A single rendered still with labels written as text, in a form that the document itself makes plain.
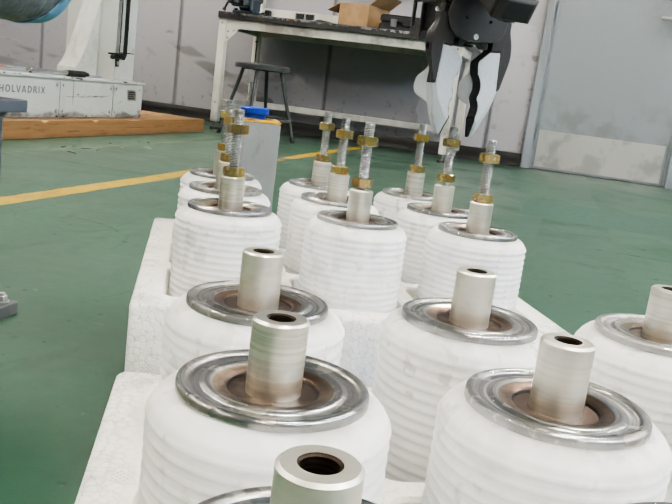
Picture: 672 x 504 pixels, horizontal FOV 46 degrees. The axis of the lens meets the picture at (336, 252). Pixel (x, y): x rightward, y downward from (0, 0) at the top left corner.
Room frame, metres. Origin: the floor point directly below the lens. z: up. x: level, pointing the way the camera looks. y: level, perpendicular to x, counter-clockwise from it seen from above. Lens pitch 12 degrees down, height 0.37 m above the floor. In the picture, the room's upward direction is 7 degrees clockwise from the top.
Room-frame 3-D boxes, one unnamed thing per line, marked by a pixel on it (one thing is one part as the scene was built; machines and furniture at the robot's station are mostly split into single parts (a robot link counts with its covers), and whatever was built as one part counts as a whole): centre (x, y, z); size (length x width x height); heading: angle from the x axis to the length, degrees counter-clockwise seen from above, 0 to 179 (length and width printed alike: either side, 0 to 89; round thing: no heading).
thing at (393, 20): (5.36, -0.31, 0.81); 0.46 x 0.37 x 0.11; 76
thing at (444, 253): (0.75, -0.13, 0.16); 0.10 x 0.10 x 0.18
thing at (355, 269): (0.73, -0.02, 0.16); 0.10 x 0.10 x 0.18
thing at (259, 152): (1.12, 0.14, 0.16); 0.07 x 0.07 x 0.31; 11
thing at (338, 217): (0.73, -0.02, 0.25); 0.08 x 0.08 x 0.01
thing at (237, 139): (0.71, 0.10, 0.30); 0.01 x 0.01 x 0.08
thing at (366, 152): (0.73, -0.02, 0.31); 0.01 x 0.01 x 0.08
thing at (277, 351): (0.29, 0.02, 0.26); 0.02 x 0.02 x 0.03
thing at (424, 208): (0.87, -0.11, 0.25); 0.08 x 0.08 x 0.01
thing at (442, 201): (0.87, -0.11, 0.26); 0.02 x 0.02 x 0.03
